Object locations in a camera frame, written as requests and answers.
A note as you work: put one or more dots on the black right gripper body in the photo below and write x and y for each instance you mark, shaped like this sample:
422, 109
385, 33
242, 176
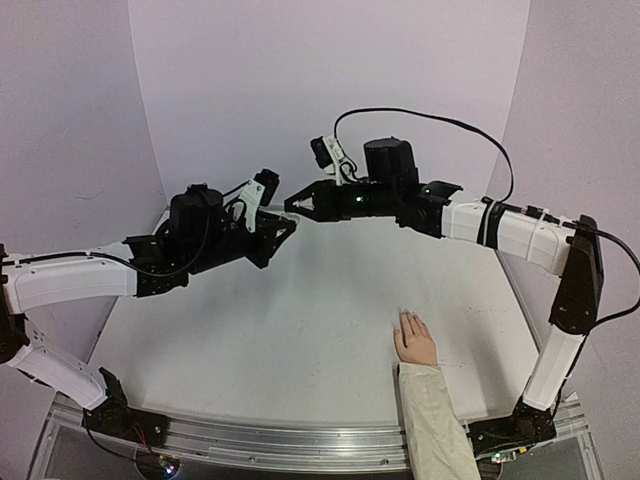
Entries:
330, 201

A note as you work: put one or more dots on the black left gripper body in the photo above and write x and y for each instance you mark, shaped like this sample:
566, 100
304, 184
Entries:
212, 252

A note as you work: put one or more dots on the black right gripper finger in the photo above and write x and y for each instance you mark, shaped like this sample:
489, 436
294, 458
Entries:
320, 215
304, 199

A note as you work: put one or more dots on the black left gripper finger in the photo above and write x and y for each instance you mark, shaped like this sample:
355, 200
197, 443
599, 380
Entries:
266, 219
269, 239

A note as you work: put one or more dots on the clear nail polish bottle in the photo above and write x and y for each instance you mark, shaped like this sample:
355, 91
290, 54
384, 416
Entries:
290, 217

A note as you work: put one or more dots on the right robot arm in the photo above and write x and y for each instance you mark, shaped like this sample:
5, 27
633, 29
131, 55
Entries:
567, 256

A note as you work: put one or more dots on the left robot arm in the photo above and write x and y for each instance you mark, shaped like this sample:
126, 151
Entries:
31, 281

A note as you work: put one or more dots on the beige sleeved forearm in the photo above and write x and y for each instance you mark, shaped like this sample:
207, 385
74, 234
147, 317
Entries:
438, 446

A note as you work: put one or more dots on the mannequin hand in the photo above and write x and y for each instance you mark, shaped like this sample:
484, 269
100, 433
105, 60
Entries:
414, 343

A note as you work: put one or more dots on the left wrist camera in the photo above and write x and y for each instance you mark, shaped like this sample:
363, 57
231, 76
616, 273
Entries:
255, 194

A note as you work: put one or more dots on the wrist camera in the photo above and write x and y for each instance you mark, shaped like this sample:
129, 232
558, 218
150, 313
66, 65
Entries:
331, 158
255, 194

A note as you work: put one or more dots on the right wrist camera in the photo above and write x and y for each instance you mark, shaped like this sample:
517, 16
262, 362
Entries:
331, 158

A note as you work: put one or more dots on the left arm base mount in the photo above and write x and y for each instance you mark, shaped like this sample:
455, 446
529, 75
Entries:
114, 417

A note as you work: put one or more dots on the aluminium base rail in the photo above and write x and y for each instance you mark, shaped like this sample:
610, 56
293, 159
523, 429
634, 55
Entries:
195, 448

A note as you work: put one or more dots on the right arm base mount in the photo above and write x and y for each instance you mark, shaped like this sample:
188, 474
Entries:
526, 426

